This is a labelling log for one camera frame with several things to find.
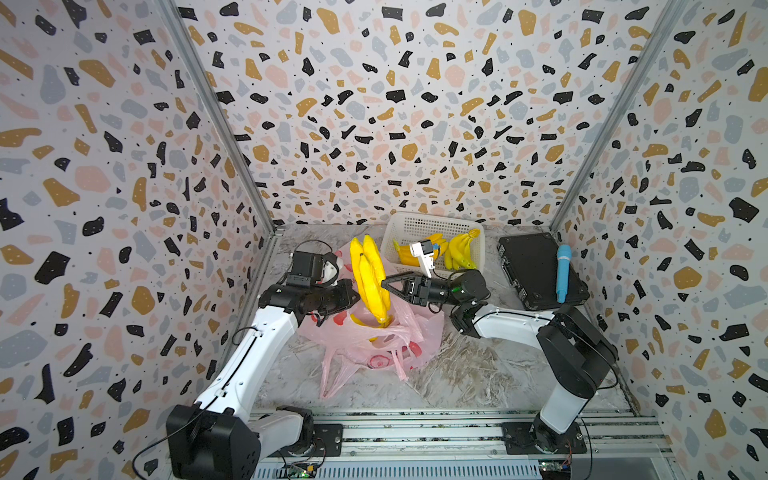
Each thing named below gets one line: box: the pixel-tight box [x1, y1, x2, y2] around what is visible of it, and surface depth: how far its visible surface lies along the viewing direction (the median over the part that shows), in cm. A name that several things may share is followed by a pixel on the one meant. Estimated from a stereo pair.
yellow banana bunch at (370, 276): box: [350, 234, 392, 325], surface depth 66 cm
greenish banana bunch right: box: [444, 228, 481, 271], surface depth 110 cm
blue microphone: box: [556, 244, 573, 304], surface depth 100 cm
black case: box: [496, 232, 590, 311], surface depth 105 cm
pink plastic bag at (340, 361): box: [320, 342, 425, 399], surface depth 84 cm
